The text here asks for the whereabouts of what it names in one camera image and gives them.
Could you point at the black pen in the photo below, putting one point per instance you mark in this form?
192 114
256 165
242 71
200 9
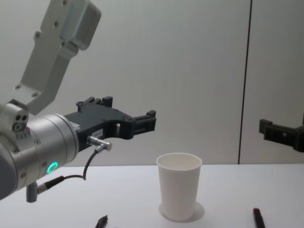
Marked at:
102 220

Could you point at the white paper cup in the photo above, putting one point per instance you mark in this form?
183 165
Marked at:
179 185

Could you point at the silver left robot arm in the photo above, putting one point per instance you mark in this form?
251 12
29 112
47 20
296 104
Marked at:
47 140

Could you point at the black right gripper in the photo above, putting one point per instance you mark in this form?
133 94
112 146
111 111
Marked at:
300 140

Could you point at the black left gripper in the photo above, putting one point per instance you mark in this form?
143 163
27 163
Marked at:
104 118

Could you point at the dark pen with red cap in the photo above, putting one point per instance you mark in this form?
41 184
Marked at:
259 217

